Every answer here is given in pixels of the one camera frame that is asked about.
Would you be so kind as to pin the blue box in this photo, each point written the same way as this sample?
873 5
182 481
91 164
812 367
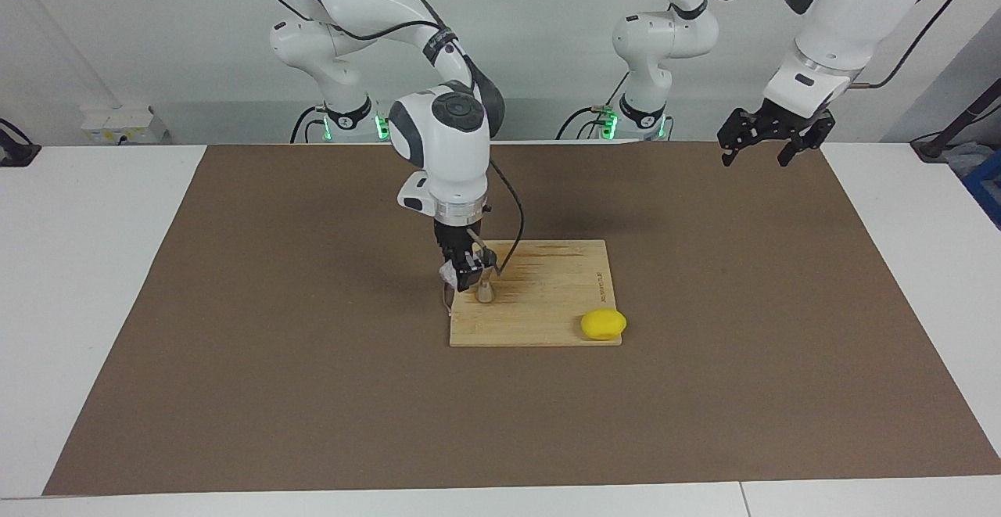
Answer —
987 184

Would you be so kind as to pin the clear glass cup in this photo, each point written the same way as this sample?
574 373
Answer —
448 276

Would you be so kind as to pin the yellow lemon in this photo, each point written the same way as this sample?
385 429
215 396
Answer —
603 324

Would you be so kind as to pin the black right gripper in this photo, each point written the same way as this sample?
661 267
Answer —
460 239

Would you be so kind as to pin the brown table mat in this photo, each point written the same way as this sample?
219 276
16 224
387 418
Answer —
500 423

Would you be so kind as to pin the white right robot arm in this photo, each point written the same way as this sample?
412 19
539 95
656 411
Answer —
446 134

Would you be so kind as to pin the wooden cutting board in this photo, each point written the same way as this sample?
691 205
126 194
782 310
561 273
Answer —
547 306

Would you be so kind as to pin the black stand pole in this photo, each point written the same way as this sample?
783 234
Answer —
934 145

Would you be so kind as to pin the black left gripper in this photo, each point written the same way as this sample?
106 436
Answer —
790 120

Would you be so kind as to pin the black clamp mount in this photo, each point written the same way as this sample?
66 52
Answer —
16 153

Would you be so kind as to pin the steel jigger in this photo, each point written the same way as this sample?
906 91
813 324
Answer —
486 294

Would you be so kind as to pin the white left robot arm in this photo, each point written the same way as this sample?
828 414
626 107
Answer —
844 8

